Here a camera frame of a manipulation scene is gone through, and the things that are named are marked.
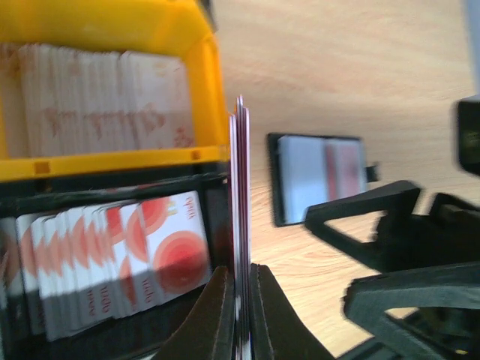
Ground white pink card stack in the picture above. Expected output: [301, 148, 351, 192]
[1, 43, 196, 158]

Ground yellow bin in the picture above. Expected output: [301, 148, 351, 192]
[1, 1, 228, 182]

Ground black leather card holder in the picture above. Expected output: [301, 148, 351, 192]
[266, 133, 380, 227]

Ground red white card stack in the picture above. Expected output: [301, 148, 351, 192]
[1, 191, 211, 341]

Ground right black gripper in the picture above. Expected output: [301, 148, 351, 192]
[304, 180, 479, 359]

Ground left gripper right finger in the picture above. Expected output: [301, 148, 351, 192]
[250, 263, 334, 360]

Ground red white credit card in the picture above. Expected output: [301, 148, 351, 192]
[325, 139, 367, 200]
[229, 96, 251, 359]

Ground black bin with red cards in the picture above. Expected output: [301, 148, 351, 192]
[1, 169, 231, 359]

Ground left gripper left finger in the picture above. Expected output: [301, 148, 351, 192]
[153, 266, 234, 360]

